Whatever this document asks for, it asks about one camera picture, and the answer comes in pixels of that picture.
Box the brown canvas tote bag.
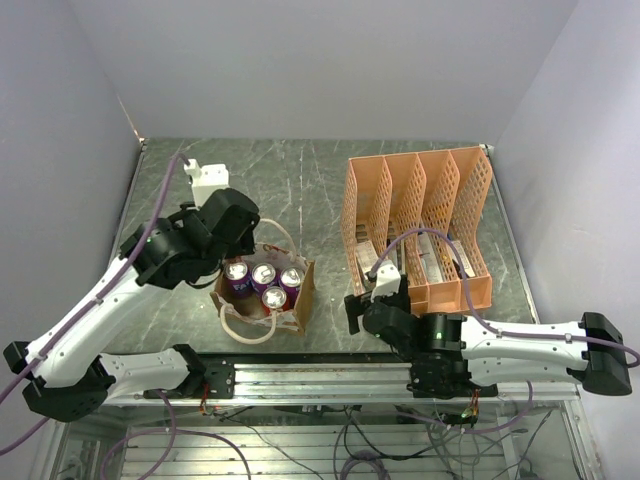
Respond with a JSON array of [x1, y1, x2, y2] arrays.
[[210, 219, 315, 345]]

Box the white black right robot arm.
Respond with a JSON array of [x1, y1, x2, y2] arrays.
[[344, 293, 632, 399]]

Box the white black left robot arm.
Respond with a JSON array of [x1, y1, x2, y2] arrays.
[[3, 188, 260, 423]]

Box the white staples box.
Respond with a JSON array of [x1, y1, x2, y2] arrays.
[[355, 240, 378, 291]]

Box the purple soda can left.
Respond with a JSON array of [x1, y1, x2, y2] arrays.
[[223, 260, 253, 298]]

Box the purple soda can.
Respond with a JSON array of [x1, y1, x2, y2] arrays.
[[223, 260, 253, 298], [251, 262, 278, 295], [278, 266, 304, 306]]

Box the white red box in organizer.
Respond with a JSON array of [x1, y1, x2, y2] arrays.
[[418, 233, 445, 284]]

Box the purple soda can centre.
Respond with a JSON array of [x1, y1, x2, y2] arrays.
[[251, 262, 278, 295]]

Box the purple soda can right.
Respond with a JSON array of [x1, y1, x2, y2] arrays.
[[278, 266, 304, 306]]

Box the silver top soda can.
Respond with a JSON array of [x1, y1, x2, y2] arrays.
[[261, 286, 290, 315]]

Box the peach plastic file organizer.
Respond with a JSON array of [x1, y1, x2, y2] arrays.
[[341, 147, 493, 313]]

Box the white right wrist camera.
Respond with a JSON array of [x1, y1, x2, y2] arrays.
[[367, 260, 402, 301]]

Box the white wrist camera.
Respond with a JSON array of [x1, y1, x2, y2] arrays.
[[184, 159, 229, 208], [367, 260, 402, 301]]

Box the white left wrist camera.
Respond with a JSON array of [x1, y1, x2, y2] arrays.
[[184, 159, 229, 208]]

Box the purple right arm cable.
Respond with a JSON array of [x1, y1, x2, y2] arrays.
[[368, 227, 640, 369]]

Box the aluminium frame rail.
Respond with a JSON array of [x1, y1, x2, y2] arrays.
[[104, 363, 580, 407]]

